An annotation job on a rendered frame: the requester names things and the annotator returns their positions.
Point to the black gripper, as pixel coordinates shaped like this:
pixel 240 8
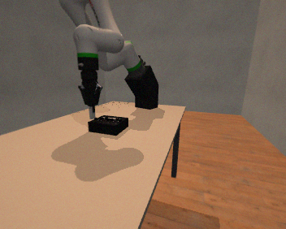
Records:
pixel 92 89

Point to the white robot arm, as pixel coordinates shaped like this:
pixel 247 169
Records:
pixel 102 47

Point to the black lighting desk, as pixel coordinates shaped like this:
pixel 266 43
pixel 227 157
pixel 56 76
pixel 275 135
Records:
pixel 110 125

